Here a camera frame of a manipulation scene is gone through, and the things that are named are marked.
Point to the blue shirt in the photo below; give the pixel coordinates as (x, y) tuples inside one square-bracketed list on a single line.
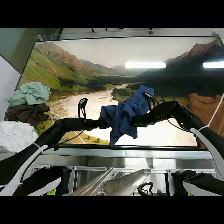
[(124, 113)]

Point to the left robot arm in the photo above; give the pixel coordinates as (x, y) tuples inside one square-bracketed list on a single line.
[(50, 133)]

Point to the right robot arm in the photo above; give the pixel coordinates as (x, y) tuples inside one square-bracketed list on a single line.
[(173, 111)]

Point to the mint green garment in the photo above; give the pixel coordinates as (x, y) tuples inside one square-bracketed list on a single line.
[(30, 94)]

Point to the dark brown garment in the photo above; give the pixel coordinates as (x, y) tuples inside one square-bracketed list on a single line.
[(27, 114)]

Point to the rust brown garment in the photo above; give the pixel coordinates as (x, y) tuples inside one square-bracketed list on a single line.
[(208, 111)]

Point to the white garment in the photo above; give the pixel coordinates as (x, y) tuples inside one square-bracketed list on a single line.
[(16, 136)]

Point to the silver frame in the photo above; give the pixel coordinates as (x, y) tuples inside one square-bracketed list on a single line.
[(116, 176)]

